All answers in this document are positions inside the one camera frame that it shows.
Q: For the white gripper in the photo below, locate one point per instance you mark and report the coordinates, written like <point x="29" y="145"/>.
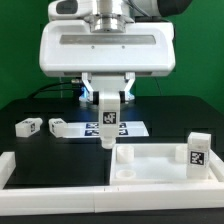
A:
<point x="69" y="48"/>

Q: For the white square tabletop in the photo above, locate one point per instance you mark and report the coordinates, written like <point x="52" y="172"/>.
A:
<point x="137" y="164"/>

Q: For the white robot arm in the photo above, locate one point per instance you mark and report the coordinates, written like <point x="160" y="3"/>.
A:
<point x="113" y="16"/>

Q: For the white tag sheet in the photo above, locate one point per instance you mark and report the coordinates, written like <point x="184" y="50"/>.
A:
<point x="91" y="129"/>

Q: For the white U-shaped fence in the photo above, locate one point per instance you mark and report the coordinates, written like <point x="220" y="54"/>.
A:
<point x="110" y="198"/>

